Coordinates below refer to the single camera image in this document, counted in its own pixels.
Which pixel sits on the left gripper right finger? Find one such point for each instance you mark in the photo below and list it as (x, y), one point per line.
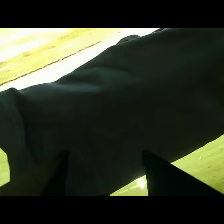
(166, 180)

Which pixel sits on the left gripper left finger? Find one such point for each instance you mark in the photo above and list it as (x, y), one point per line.
(58, 180)

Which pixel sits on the brown garment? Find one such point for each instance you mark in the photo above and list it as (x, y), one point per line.
(126, 100)

